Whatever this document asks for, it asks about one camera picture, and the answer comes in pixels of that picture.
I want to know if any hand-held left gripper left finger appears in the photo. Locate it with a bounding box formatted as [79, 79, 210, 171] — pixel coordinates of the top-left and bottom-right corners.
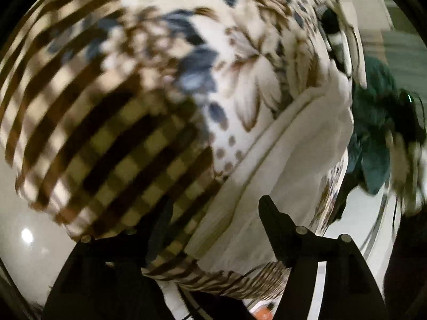
[43, 199, 175, 320]

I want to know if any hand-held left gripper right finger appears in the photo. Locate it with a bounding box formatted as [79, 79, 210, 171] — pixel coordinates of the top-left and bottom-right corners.
[258, 195, 392, 320]

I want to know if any floral striped printed blanket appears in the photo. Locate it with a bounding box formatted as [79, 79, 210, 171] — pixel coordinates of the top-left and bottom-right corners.
[0, 0, 354, 302]

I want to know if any orange object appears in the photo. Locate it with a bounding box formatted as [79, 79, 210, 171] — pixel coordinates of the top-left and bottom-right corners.
[250, 303, 276, 319]

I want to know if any teal cloth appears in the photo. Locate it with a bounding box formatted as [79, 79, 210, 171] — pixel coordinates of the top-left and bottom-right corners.
[343, 56, 402, 198]

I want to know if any cream cushion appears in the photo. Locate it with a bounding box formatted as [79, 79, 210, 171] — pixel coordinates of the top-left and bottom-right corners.
[337, 0, 368, 89]

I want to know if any brown checkered cloth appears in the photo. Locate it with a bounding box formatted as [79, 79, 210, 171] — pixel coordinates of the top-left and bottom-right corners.
[57, 90, 225, 270]

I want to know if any black and white cloth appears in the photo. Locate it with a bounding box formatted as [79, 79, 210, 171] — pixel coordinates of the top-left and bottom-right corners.
[318, 7, 351, 74]

